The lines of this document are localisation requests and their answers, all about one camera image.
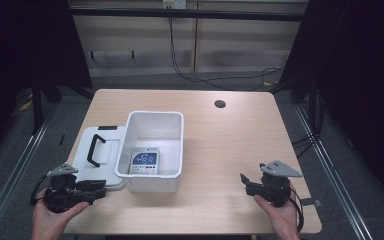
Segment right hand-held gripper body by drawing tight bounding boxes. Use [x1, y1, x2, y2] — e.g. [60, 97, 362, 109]
[253, 160, 304, 208]

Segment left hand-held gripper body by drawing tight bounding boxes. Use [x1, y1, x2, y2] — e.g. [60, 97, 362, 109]
[42, 162, 95, 214]

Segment white lid with black handle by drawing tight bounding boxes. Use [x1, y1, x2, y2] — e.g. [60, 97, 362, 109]
[71, 124, 128, 192]

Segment white plastic storage bin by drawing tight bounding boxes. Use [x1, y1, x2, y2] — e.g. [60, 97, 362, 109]
[114, 110, 185, 194]

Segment person's left hand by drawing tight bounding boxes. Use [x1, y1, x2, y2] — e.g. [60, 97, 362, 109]
[31, 199, 91, 240]

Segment person's right hand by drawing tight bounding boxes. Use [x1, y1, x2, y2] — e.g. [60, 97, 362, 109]
[253, 182, 302, 240]

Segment grey tape strip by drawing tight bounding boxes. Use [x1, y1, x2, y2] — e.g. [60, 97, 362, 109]
[301, 197, 323, 208]

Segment white and blue box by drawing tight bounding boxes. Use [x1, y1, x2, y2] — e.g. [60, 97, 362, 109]
[128, 146, 161, 176]

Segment black metal stand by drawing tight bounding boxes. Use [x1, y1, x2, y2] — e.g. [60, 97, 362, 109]
[30, 74, 96, 136]

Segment yellow floor tape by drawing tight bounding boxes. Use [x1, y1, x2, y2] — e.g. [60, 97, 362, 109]
[18, 99, 34, 113]

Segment black curtain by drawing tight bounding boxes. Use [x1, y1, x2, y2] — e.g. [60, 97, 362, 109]
[0, 0, 94, 168]
[278, 0, 384, 204]

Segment black horizontal bar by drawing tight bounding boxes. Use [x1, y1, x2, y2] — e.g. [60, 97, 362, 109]
[69, 7, 310, 23]

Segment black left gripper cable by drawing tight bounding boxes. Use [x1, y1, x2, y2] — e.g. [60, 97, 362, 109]
[29, 173, 50, 207]

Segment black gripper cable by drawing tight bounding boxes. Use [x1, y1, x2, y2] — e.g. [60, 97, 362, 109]
[29, 173, 50, 207]
[288, 188, 306, 234]

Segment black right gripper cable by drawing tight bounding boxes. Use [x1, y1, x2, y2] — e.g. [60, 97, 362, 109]
[288, 188, 306, 234]

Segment metal floor rail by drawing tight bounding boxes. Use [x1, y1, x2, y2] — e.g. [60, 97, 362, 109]
[0, 106, 58, 240]
[294, 105, 374, 240]

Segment black floor cables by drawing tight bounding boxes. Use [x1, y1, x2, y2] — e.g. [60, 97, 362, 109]
[290, 89, 325, 160]

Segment black cable on wall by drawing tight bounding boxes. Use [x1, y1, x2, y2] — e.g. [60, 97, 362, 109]
[167, 15, 285, 92]

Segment white wall socket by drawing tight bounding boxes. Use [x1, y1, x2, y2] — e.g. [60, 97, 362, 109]
[161, 0, 188, 10]

